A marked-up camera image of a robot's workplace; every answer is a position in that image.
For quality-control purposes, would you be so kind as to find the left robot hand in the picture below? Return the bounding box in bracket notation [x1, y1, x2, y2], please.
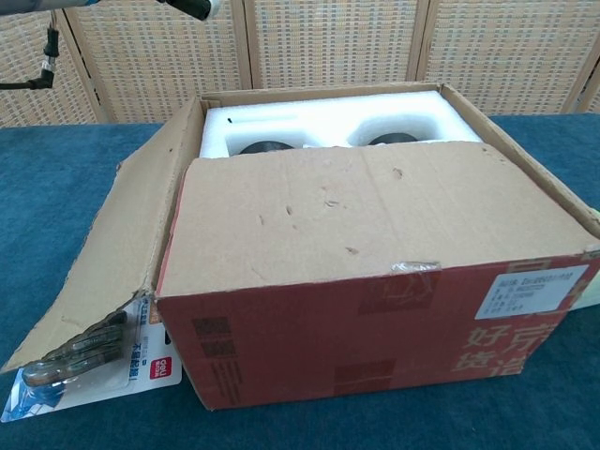
[168, 0, 222, 22]

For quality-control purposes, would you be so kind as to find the red cardboard box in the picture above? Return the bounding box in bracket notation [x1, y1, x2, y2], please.
[0, 82, 600, 413]

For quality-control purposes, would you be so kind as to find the woven rattan folding screen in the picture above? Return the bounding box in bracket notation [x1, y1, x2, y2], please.
[0, 0, 600, 128]

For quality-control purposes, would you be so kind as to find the black pitcher cup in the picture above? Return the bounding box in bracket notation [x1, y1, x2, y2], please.
[237, 142, 296, 156]

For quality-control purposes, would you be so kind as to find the white foam insert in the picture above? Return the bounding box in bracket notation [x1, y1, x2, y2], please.
[200, 91, 484, 160]

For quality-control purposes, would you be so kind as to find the blue felt table cover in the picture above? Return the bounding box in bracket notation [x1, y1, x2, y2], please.
[0, 112, 600, 450]

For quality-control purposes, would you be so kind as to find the black teapot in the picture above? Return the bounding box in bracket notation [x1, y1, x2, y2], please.
[367, 133, 416, 146]

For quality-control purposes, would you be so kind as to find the correction tape blister pack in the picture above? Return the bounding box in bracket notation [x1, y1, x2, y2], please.
[0, 290, 183, 423]

